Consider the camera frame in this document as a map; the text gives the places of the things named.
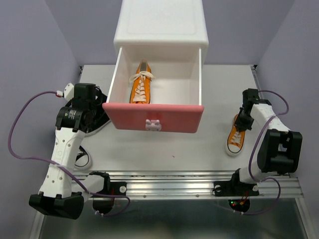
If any pink-front drawer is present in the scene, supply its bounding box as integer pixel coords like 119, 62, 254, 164
103, 46, 204, 133

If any white bunny drawer knob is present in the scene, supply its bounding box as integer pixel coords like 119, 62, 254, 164
145, 119, 162, 131

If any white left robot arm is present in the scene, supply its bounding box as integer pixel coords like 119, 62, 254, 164
29, 83, 111, 220

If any black sneaker near rail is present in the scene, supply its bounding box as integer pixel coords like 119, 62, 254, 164
75, 146, 92, 170

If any orange sneaker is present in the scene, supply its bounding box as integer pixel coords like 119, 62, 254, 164
129, 59, 155, 104
226, 115, 245, 157

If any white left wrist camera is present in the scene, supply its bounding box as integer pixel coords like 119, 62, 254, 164
56, 83, 74, 101

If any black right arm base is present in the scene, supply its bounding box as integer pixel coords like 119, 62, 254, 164
212, 180, 259, 213

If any black sneaker near cabinet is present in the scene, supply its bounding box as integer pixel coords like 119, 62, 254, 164
85, 86, 111, 137

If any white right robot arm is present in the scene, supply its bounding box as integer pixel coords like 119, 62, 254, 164
226, 89, 303, 194

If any white shoe cabinet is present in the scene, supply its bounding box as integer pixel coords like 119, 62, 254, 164
113, 0, 209, 61

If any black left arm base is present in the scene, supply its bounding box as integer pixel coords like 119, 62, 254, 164
92, 181, 130, 217

